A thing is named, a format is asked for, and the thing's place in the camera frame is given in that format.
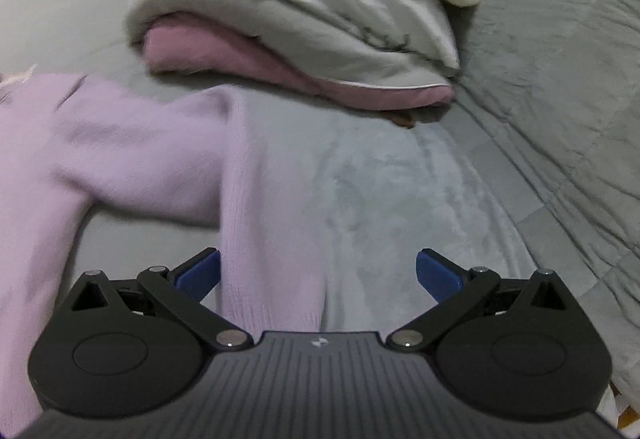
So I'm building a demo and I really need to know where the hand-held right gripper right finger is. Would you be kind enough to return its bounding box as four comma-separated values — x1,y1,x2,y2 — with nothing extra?
386,247,585,353

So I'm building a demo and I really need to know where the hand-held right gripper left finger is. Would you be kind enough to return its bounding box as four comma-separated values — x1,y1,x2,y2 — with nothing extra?
56,247,254,352

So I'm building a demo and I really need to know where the purple knit sweater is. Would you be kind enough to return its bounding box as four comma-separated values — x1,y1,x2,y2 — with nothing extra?
0,64,332,436

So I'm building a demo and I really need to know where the grey velvet bed sheet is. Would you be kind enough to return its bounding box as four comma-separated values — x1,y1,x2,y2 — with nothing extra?
0,0,546,335

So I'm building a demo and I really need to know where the grey quilted blanket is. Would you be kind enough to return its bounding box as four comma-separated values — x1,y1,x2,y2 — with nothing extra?
447,0,640,400

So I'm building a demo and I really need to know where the folded grey pink quilt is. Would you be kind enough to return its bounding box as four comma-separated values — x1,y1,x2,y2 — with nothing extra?
127,0,462,111

